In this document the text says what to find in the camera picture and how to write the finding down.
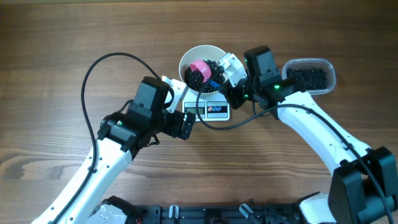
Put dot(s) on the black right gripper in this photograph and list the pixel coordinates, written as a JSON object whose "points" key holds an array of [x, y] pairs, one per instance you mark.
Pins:
{"points": [[229, 90]]}

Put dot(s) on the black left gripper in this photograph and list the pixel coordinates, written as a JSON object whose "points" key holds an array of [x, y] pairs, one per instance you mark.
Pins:
{"points": [[175, 130]]}

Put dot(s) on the pink scoop blue handle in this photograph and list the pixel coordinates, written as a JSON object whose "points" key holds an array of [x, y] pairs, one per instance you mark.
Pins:
{"points": [[204, 69]]}

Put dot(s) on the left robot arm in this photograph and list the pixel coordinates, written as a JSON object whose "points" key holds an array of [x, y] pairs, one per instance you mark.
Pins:
{"points": [[120, 137]]}

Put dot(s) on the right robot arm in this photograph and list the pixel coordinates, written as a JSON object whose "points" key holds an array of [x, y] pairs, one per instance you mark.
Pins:
{"points": [[364, 180]]}

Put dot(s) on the white digital kitchen scale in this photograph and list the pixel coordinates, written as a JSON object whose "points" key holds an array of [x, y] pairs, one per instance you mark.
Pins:
{"points": [[210, 106]]}

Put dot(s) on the black beans in bowl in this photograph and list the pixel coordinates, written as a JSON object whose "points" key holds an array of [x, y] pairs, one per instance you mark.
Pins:
{"points": [[194, 79]]}

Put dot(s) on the white bowl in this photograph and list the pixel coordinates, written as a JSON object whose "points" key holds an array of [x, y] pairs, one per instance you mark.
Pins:
{"points": [[201, 52]]}

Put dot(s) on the clear plastic bean container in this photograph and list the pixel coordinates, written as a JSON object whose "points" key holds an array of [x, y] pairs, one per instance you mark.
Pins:
{"points": [[305, 63]]}

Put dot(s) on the black beans in container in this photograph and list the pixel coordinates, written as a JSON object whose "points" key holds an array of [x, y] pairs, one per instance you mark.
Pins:
{"points": [[311, 78]]}

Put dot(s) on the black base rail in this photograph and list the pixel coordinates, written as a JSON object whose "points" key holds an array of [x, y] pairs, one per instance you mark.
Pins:
{"points": [[211, 214]]}

